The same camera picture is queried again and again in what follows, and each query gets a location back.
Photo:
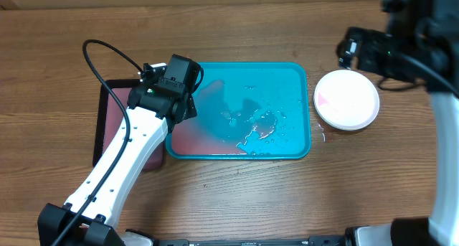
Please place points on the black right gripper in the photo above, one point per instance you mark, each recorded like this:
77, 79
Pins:
344, 50

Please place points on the white plate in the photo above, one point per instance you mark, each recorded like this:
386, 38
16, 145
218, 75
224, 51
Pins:
346, 100

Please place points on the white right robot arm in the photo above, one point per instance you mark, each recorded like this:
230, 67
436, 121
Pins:
420, 48

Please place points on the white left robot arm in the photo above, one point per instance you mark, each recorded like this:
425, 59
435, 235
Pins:
89, 215

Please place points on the black rectangular water tray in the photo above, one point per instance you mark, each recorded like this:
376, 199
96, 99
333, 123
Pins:
110, 117

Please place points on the teal serving tray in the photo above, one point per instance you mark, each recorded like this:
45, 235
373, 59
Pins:
246, 111

